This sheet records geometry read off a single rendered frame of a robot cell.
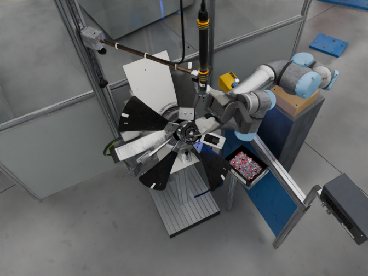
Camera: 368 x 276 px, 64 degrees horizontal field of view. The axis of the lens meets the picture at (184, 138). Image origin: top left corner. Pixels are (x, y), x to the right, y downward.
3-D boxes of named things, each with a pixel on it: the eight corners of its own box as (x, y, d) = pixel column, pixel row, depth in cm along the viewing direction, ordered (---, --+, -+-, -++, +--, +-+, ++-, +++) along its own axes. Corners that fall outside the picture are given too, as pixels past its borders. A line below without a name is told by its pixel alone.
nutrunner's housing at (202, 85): (197, 96, 138) (195, 4, 101) (201, 90, 140) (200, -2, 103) (205, 98, 137) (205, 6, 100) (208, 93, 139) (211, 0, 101)
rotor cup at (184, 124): (176, 146, 161) (183, 152, 149) (167, 122, 157) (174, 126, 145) (200, 136, 164) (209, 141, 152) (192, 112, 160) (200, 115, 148)
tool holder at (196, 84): (189, 92, 137) (188, 76, 129) (196, 82, 140) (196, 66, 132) (206, 98, 134) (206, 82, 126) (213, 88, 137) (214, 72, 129)
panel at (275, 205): (222, 156, 268) (227, 109, 214) (223, 156, 269) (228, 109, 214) (276, 238, 225) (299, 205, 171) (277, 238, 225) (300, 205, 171)
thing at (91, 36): (82, 46, 153) (77, 32, 146) (91, 38, 156) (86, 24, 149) (98, 51, 149) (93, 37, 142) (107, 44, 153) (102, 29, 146)
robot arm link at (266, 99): (271, 115, 108) (281, 95, 103) (253, 120, 101) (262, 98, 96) (255, 105, 112) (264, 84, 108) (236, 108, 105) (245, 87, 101)
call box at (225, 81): (218, 87, 201) (218, 75, 193) (231, 82, 203) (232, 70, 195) (230, 103, 193) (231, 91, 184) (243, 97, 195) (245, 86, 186)
